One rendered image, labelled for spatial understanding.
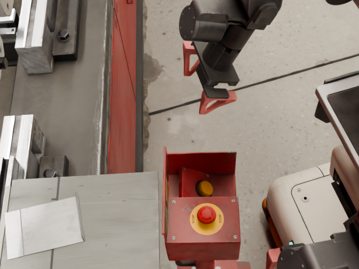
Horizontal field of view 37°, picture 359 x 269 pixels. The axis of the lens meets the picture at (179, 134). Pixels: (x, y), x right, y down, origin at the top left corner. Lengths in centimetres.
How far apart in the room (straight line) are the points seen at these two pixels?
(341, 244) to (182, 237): 51
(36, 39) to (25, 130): 23
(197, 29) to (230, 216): 45
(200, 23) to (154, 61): 152
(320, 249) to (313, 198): 107
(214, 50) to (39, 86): 48
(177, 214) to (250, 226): 85
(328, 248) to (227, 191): 61
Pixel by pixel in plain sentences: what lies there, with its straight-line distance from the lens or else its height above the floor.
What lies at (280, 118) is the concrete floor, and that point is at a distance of 221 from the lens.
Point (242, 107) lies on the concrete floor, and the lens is 222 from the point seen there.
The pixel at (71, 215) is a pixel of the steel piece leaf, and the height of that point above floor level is 100.
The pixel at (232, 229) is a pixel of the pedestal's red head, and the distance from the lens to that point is 114.
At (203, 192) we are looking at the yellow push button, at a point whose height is 73.
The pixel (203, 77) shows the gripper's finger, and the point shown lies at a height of 108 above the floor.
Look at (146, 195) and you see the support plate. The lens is 94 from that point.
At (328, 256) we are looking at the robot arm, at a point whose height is 122.
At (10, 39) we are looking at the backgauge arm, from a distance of 143.
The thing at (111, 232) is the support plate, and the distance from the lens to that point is 92.
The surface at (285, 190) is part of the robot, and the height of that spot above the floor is 28.
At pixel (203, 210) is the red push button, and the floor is 81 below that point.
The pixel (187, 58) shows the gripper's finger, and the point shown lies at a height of 104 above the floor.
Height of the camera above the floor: 185
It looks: 59 degrees down
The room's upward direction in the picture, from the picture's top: 6 degrees counter-clockwise
